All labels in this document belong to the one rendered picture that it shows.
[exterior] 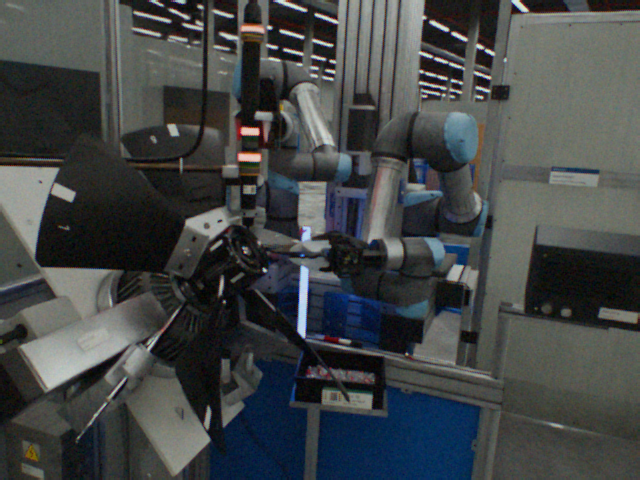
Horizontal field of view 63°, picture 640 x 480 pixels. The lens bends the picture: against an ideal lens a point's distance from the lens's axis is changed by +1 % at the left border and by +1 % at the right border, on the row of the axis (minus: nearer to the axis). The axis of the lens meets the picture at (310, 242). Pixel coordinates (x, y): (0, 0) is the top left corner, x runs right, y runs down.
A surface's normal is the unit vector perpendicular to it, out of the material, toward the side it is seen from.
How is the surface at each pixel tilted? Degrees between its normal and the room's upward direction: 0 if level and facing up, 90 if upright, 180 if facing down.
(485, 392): 90
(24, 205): 50
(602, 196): 90
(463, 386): 90
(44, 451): 90
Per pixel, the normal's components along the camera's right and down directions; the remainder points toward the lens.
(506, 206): -0.36, 0.19
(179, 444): 0.75, -0.53
